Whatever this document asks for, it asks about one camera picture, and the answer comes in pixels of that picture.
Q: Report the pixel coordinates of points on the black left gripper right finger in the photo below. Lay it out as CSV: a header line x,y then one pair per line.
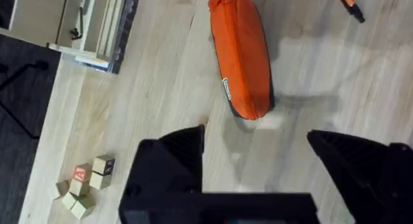
x,y
364,172

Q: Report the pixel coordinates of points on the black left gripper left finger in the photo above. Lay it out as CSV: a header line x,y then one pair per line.
x,y
174,162

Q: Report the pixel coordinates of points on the orange zip bag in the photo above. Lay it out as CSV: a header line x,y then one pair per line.
x,y
240,56

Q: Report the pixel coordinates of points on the heap of wooden toy blocks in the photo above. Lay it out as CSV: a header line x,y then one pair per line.
x,y
84,185

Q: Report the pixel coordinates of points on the orange and black pen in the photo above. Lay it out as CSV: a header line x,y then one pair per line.
x,y
351,5

